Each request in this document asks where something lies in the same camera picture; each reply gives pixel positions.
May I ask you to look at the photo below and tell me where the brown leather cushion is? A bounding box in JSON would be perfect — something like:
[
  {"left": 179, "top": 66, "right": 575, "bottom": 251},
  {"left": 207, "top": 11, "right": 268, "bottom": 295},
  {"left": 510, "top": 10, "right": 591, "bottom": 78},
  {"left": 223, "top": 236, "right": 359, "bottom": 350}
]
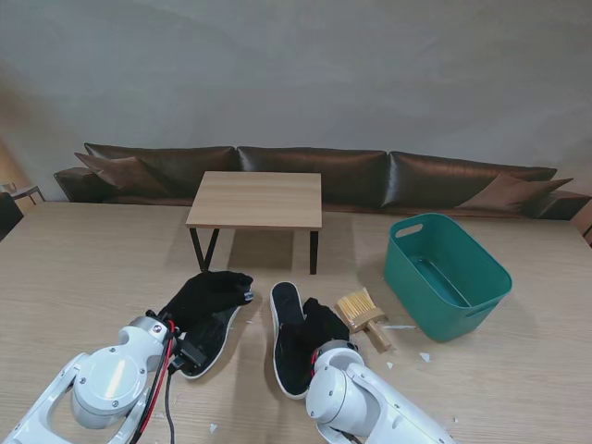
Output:
[
  {"left": 457, "top": 171, "right": 574, "bottom": 212},
  {"left": 74, "top": 151, "right": 170, "bottom": 195}
]

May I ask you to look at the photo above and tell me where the light wooden side table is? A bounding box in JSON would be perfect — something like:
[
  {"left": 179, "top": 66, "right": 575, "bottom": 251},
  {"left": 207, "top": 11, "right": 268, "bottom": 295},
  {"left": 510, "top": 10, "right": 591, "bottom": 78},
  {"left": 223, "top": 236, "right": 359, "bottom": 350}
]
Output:
[{"left": 0, "top": 182, "right": 47, "bottom": 204}]

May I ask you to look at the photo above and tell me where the light wooden furniture edge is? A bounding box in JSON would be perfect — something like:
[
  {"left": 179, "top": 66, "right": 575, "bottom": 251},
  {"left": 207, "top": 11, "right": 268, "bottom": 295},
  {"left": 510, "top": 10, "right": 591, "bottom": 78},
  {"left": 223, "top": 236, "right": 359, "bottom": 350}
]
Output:
[{"left": 571, "top": 198, "right": 592, "bottom": 246}]

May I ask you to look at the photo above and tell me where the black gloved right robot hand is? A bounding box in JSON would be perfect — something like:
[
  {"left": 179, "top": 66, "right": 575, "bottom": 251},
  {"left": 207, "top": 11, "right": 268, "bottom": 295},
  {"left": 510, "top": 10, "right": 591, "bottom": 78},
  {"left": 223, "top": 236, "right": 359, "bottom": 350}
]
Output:
[{"left": 294, "top": 297, "right": 352, "bottom": 356}]

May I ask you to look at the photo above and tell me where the red black left arm cable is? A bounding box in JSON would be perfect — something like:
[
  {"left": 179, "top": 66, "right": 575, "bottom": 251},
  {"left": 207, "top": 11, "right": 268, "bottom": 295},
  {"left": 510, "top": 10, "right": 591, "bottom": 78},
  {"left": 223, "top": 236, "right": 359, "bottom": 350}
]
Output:
[{"left": 133, "top": 318, "right": 181, "bottom": 444}]

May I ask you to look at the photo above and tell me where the green plastic basin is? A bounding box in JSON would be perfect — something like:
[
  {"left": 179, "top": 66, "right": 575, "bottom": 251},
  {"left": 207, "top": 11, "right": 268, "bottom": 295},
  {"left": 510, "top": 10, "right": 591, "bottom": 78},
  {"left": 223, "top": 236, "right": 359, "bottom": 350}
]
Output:
[{"left": 383, "top": 212, "right": 513, "bottom": 343}]

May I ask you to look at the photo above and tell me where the small wooden black-legged table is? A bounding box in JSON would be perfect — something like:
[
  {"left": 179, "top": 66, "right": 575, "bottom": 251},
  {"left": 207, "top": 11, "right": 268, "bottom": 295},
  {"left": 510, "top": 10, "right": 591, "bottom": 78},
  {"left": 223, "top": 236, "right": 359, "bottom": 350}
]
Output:
[{"left": 184, "top": 170, "right": 324, "bottom": 277}]

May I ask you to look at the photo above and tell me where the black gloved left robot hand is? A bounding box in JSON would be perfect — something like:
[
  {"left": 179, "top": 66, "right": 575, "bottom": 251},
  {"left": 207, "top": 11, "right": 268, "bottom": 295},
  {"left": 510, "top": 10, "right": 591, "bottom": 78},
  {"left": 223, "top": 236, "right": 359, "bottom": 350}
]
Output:
[{"left": 159, "top": 271, "right": 254, "bottom": 332}]

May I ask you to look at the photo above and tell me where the brown leather sofa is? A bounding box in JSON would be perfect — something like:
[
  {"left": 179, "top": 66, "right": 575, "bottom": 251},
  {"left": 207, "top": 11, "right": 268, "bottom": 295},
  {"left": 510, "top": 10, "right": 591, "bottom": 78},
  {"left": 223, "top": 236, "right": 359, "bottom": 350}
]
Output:
[{"left": 54, "top": 142, "right": 592, "bottom": 221}]

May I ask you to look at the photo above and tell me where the grey braided cable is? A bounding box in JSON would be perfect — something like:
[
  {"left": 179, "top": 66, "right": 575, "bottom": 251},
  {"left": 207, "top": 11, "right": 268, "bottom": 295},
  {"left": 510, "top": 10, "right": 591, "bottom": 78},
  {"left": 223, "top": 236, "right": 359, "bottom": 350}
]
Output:
[{"left": 162, "top": 369, "right": 178, "bottom": 444}]

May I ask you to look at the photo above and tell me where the wooden hand brush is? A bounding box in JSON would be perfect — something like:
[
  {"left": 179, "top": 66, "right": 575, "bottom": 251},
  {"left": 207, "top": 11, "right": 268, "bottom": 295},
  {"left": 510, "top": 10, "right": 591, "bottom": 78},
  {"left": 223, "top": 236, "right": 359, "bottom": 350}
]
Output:
[{"left": 335, "top": 287, "right": 393, "bottom": 352}]

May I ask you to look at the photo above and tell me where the dark chair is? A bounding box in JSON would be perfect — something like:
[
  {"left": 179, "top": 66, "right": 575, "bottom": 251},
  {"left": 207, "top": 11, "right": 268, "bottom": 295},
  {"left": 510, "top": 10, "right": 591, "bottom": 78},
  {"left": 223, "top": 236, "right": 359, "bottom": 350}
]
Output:
[{"left": 0, "top": 191, "right": 24, "bottom": 241}]

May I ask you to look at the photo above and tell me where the yellow canvas sneaker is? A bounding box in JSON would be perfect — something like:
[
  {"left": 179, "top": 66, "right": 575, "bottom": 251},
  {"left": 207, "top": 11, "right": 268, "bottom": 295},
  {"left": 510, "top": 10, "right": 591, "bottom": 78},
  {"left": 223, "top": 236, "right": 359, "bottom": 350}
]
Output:
[
  {"left": 269, "top": 281, "right": 315, "bottom": 401},
  {"left": 179, "top": 295, "right": 244, "bottom": 381}
]

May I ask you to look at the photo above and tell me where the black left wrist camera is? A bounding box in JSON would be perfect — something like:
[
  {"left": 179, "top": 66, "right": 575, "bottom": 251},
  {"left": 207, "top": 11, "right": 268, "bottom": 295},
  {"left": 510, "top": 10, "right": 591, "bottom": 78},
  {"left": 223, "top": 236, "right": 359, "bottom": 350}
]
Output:
[{"left": 178, "top": 339, "right": 209, "bottom": 372}]

